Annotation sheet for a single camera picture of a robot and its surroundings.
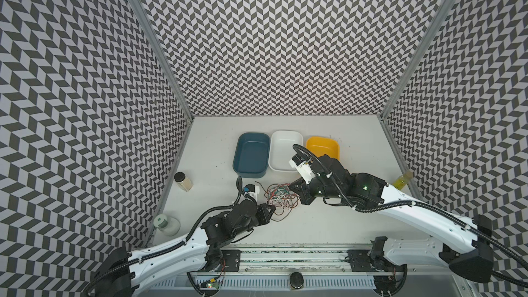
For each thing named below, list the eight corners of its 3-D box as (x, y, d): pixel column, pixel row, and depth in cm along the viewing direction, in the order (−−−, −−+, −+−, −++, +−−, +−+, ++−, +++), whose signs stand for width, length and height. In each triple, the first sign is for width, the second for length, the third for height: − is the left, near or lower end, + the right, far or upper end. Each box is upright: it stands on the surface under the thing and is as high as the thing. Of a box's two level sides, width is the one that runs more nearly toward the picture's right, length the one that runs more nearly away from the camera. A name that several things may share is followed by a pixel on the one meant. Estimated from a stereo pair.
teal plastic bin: (233, 178, 96) (231, 172, 91) (238, 139, 111) (237, 132, 106) (269, 178, 96) (268, 172, 91) (269, 139, 111) (269, 132, 106)
